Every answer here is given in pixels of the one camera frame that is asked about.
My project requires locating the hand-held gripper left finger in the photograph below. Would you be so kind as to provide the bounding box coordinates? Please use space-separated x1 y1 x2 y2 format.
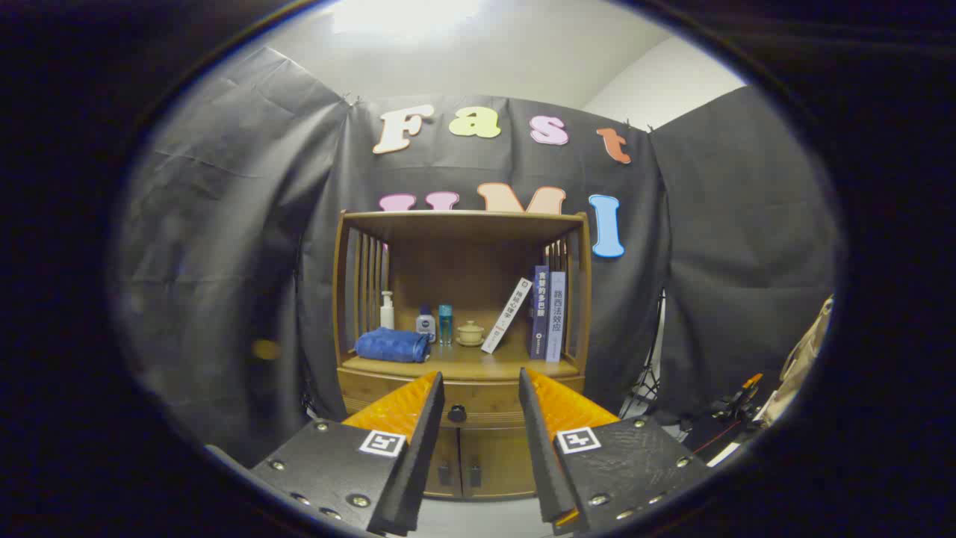
250 371 447 537

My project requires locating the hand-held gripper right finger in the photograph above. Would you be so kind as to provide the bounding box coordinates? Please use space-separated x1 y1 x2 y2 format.
518 367 712 536

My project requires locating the wooden countertop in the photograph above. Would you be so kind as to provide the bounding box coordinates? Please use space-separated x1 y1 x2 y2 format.
342 340 580 380

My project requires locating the wooden cabinet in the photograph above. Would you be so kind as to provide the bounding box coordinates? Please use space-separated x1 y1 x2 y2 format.
332 209 593 500

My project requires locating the rolled blue towel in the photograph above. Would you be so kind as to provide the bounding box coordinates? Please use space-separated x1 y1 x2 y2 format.
354 327 432 364

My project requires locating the black tripod stand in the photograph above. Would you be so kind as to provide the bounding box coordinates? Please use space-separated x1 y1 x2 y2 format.
618 291 665 419

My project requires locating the light purple book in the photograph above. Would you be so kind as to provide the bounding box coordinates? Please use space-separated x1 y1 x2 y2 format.
545 270 567 363

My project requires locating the dark blue book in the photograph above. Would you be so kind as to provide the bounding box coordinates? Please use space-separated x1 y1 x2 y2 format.
530 265 550 361

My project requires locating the white book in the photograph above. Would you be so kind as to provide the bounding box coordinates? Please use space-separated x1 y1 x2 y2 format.
481 277 534 354

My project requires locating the orange and black tool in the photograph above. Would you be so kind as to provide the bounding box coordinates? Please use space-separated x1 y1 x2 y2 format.
713 372 764 427

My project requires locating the black backdrop cloth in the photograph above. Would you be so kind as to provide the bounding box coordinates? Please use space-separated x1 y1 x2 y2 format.
112 46 845 464

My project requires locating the beige cloth bag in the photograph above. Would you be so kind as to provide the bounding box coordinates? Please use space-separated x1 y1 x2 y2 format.
762 295 834 427

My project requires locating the red cable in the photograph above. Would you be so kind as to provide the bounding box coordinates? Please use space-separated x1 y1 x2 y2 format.
691 418 748 454

